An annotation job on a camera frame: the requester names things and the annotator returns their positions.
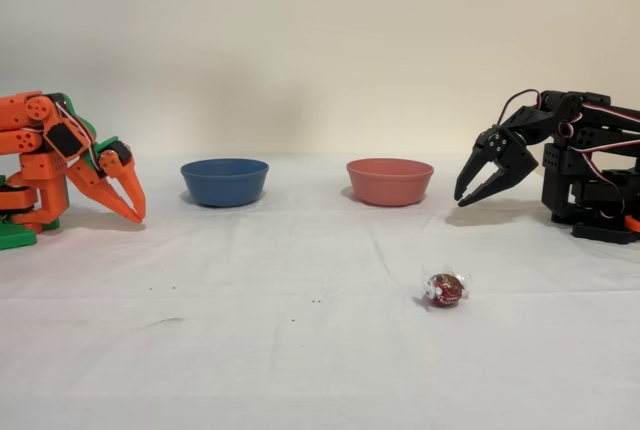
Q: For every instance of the red candy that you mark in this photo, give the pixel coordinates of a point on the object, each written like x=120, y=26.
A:
x=445, y=292

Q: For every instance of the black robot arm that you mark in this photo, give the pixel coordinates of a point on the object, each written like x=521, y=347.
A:
x=590, y=190

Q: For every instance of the blue bowl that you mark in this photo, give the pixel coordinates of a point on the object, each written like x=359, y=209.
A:
x=225, y=185

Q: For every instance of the pink bowl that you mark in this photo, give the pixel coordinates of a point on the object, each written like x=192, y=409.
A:
x=390, y=185

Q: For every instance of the white table cloth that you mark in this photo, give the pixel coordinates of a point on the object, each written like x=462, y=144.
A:
x=250, y=350

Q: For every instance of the orange base clamp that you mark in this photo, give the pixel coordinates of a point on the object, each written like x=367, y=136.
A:
x=634, y=224

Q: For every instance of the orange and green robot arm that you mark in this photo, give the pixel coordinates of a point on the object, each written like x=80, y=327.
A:
x=35, y=165

